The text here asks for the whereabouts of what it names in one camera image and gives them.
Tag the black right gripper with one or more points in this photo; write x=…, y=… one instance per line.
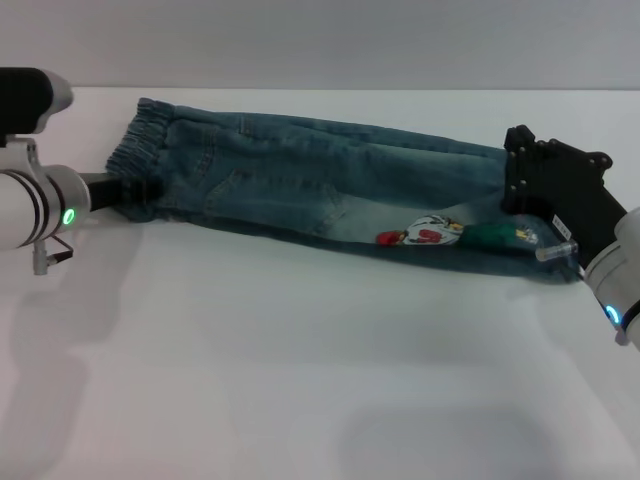
x=575, y=190

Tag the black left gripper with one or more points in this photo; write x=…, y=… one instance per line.
x=115, y=192

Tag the blue denim shorts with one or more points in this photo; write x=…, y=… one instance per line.
x=300, y=180

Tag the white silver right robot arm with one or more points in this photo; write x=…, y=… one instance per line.
x=615, y=265

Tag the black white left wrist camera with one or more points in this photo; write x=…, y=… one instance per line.
x=25, y=102

